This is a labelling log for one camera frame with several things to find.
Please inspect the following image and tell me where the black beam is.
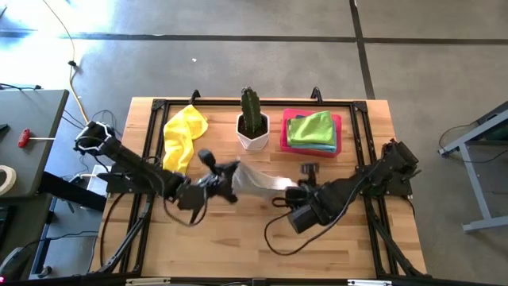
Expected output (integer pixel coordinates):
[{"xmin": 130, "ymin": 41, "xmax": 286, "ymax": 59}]
[{"xmin": 37, "ymin": 170, "xmax": 109, "ymax": 214}]

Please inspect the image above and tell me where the green cactus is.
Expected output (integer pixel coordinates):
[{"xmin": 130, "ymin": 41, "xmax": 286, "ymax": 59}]
[{"xmin": 240, "ymin": 86, "xmax": 264, "ymax": 136}]

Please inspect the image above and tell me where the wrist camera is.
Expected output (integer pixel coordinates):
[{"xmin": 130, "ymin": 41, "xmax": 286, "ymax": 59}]
[
  {"xmin": 287, "ymin": 203, "xmax": 319, "ymax": 234},
  {"xmin": 175, "ymin": 183, "xmax": 208, "ymax": 212}
]

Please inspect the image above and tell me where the red-handled screwdriver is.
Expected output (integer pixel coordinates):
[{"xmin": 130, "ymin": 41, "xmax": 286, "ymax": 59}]
[{"xmin": 17, "ymin": 127, "xmax": 56, "ymax": 149}]

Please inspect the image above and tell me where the grey side table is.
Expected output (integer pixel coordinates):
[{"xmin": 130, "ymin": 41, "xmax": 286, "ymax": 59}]
[{"xmin": 0, "ymin": 89, "xmax": 71, "ymax": 199}]

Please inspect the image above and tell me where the black floor cable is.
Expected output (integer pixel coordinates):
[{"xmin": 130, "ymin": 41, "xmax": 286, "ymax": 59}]
[
  {"xmin": 61, "ymin": 108, "xmax": 123, "ymax": 176},
  {"xmin": 437, "ymin": 122, "xmax": 508, "ymax": 164}
]

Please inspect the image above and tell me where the thin black cable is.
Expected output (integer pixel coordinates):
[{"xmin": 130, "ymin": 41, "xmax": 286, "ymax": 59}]
[{"xmin": 0, "ymin": 82, "xmax": 43, "ymax": 92}]

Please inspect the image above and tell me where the grey microfiber towel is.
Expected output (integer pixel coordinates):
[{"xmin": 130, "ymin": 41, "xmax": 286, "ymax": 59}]
[{"xmin": 232, "ymin": 160, "xmax": 299, "ymax": 200}]

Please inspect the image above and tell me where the pink plastic bin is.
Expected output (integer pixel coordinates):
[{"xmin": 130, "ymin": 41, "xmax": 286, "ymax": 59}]
[{"xmin": 279, "ymin": 108, "xmax": 344, "ymax": 159}]

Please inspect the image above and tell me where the grey metal table frame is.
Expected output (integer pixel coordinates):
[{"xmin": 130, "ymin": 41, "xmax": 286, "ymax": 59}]
[{"xmin": 437, "ymin": 100, "xmax": 508, "ymax": 234}]

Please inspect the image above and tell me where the black rounded device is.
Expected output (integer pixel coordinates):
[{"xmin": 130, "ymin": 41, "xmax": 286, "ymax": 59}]
[{"xmin": 0, "ymin": 245, "xmax": 32, "ymax": 282}]

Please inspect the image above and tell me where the black aluminium frame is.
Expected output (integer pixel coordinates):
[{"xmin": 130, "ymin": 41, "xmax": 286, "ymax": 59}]
[{"xmin": 89, "ymin": 86, "xmax": 429, "ymax": 286}]

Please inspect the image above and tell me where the green microfiber towel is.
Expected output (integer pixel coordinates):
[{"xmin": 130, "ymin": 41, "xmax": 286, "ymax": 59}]
[{"xmin": 286, "ymin": 110, "xmax": 337, "ymax": 148}]

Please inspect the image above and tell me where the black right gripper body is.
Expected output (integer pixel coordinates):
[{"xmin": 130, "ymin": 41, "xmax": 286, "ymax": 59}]
[{"xmin": 284, "ymin": 162, "xmax": 335, "ymax": 218}]

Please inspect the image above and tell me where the yellow cable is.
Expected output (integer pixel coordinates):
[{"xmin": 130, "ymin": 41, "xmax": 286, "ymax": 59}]
[{"xmin": 41, "ymin": 0, "xmax": 90, "ymax": 124}]

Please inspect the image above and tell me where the blue microfiber towel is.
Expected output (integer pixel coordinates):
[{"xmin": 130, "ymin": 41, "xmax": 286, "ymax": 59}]
[{"xmin": 291, "ymin": 114, "xmax": 338, "ymax": 154}]

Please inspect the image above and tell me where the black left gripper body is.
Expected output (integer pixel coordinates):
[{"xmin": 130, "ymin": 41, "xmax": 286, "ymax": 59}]
[{"xmin": 197, "ymin": 149, "xmax": 241, "ymax": 205}]

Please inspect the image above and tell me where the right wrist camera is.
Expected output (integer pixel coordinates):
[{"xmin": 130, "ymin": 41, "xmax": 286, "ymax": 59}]
[{"xmin": 287, "ymin": 203, "xmax": 319, "ymax": 234}]

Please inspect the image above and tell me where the silver bracket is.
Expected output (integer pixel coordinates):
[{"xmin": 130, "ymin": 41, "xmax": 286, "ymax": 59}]
[
  {"xmin": 347, "ymin": 279, "xmax": 393, "ymax": 286},
  {"xmin": 125, "ymin": 277, "xmax": 172, "ymax": 286}
]

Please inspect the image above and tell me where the black camera cable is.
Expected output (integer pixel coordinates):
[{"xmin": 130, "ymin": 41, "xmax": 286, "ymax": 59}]
[
  {"xmin": 163, "ymin": 185, "xmax": 210, "ymax": 228},
  {"xmin": 264, "ymin": 158, "xmax": 383, "ymax": 257}
]

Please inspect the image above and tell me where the yellow microfiber towel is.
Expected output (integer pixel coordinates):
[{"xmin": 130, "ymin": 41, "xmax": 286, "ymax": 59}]
[{"xmin": 162, "ymin": 104, "xmax": 210, "ymax": 176}]

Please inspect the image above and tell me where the white faceted plant pot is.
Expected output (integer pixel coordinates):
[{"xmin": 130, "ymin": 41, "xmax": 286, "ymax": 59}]
[{"xmin": 236, "ymin": 112, "xmax": 271, "ymax": 151}]

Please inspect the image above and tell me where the beige tape roll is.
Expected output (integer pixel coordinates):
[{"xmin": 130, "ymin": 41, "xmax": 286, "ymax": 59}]
[{"xmin": 0, "ymin": 164, "xmax": 18, "ymax": 196}]

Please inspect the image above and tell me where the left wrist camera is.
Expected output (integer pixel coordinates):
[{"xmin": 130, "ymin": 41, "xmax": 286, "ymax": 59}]
[{"xmin": 175, "ymin": 183, "xmax": 208, "ymax": 212}]

